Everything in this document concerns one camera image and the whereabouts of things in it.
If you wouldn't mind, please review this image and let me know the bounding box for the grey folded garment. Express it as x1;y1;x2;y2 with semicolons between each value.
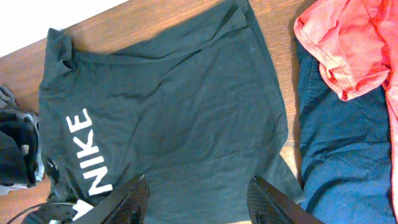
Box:
1;86;45;195

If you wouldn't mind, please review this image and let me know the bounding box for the black folded garment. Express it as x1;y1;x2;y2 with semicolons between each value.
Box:
1;111;38;186

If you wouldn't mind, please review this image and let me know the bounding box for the blue garment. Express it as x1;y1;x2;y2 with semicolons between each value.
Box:
297;45;396;223

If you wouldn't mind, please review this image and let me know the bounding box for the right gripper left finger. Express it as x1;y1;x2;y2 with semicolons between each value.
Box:
73;175;149;224

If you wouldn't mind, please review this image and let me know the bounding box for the dark green Nike t-shirt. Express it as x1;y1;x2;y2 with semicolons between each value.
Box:
39;1;304;223

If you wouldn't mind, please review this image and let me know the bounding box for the red garment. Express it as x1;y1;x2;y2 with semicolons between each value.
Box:
294;0;397;210

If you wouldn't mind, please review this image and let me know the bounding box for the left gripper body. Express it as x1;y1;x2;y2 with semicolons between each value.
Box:
29;200;95;224

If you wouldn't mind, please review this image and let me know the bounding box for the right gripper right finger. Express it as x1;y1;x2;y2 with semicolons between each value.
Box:
247;175;324;224

